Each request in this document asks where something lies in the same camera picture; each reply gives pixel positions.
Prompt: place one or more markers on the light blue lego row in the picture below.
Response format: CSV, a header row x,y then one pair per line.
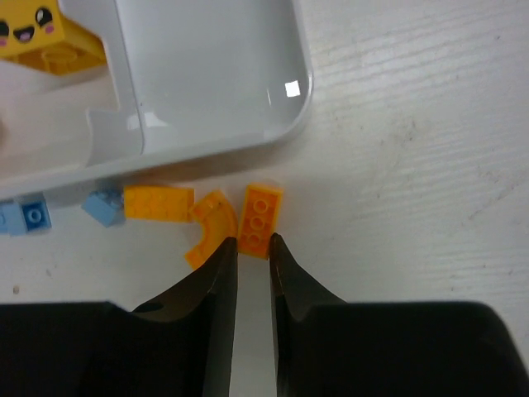
x,y
20,217

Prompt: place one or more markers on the yellow lego brick with face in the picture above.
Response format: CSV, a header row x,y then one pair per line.
x,y
36,35

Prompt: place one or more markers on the orange 2x3 lego brick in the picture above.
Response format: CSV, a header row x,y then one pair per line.
x,y
259,217

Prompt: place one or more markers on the large orange curved lego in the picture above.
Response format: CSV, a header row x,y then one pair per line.
x,y
218,221

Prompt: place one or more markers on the white divided plastic tray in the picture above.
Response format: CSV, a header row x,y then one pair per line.
x,y
183,80

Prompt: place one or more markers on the single light blue lego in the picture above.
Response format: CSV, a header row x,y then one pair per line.
x,y
105,206

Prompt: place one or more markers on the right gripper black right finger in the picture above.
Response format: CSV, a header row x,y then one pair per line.
x,y
325,346

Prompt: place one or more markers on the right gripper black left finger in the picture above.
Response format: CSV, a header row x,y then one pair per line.
x,y
177,344

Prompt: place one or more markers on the orange 2x4 lego plate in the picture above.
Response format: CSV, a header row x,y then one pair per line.
x,y
158,203

